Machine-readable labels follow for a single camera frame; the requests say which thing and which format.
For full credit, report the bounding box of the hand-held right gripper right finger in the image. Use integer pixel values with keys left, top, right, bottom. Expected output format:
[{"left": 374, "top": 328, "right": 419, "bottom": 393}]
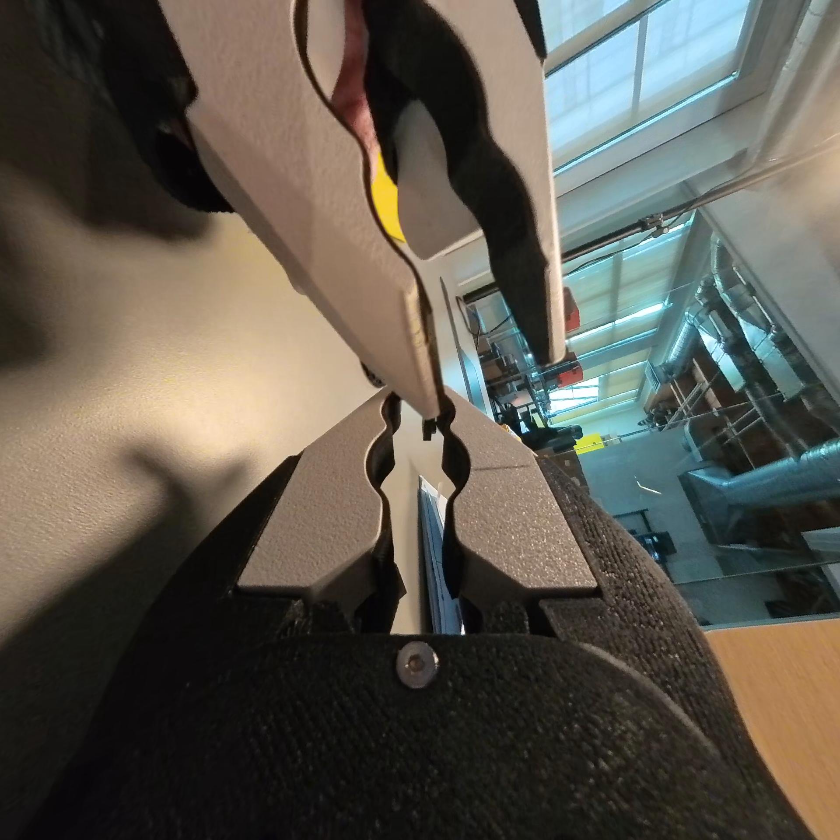
[{"left": 438, "top": 386, "right": 599, "bottom": 621}]

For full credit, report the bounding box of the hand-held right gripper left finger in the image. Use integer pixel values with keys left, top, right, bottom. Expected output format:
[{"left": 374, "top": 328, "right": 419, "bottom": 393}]
[{"left": 236, "top": 386, "right": 403, "bottom": 621}]

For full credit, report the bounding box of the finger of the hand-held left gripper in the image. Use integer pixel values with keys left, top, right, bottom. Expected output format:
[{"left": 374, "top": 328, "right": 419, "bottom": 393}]
[
  {"left": 156, "top": 0, "right": 448, "bottom": 421},
  {"left": 363, "top": 0, "right": 568, "bottom": 366}
]

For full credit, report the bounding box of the yellow plastic bin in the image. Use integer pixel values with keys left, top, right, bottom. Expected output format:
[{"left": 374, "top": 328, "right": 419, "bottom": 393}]
[{"left": 369, "top": 157, "right": 408, "bottom": 245}]

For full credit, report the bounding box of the person's left hand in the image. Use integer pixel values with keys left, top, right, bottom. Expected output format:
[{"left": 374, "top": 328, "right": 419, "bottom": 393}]
[{"left": 330, "top": 0, "right": 383, "bottom": 161}]

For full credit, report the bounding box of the open instruction booklet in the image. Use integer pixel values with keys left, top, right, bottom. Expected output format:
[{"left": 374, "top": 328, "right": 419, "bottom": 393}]
[{"left": 419, "top": 476, "right": 466, "bottom": 635}]

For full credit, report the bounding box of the black office chair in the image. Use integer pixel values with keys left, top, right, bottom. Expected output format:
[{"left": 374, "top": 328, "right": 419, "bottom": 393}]
[{"left": 505, "top": 406, "right": 584, "bottom": 450}]

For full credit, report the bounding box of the large paned window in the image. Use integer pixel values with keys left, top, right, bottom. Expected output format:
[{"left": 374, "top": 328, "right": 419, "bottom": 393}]
[
  {"left": 472, "top": 217, "right": 698, "bottom": 421},
  {"left": 538, "top": 0, "right": 815, "bottom": 178}
]

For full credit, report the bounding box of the black light stand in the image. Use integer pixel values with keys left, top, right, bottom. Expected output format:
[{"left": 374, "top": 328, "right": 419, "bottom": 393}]
[{"left": 459, "top": 144, "right": 840, "bottom": 309}]

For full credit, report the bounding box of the metal shelf rack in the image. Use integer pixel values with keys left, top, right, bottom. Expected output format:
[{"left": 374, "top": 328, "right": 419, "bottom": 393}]
[{"left": 476, "top": 289, "right": 585, "bottom": 427}]

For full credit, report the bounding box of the black cable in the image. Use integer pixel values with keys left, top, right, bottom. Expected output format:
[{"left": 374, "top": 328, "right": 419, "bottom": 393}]
[{"left": 462, "top": 298, "right": 513, "bottom": 336}]

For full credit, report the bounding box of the silver ventilation duct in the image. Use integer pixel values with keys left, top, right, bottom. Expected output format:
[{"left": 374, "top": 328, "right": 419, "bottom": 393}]
[{"left": 646, "top": 243, "right": 840, "bottom": 546}]

